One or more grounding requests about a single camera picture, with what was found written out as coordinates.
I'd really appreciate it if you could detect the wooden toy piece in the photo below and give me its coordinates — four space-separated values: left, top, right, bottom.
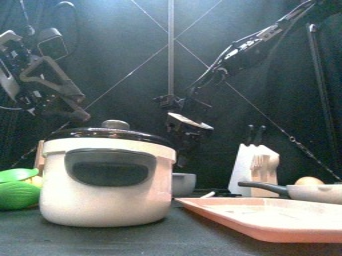
33 139 46 177

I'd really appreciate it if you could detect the black knife handle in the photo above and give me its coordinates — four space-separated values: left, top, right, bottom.
254 125 267 147
244 124 256 147

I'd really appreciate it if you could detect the black pot lid grey knob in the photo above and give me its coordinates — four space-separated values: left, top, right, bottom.
45 119 172 147

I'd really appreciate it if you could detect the dark side frame pole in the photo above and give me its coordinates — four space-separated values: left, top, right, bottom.
306 23 336 168

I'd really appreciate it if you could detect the grey vertical frame pole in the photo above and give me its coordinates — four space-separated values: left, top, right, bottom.
167 0 176 98

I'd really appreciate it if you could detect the white toy cooking pot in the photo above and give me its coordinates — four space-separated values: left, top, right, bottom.
38 137 177 228

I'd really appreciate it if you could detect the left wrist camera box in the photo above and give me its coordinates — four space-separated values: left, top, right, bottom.
34 27 70 61

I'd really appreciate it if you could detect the green toy corn cob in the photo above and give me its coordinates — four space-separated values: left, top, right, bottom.
0 167 44 211

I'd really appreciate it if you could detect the grey toy frying pan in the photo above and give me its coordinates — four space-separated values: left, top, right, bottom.
236 180 342 205

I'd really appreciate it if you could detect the beige toy egg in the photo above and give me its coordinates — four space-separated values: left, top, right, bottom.
292 176 326 187

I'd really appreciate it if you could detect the white toy knife block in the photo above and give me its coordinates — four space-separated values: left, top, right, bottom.
227 143 282 198

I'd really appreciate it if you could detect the pink plastic tray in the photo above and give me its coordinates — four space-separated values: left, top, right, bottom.
173 196 342 244

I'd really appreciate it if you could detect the small grey bowl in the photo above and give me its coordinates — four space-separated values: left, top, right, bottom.
171 172 197 198

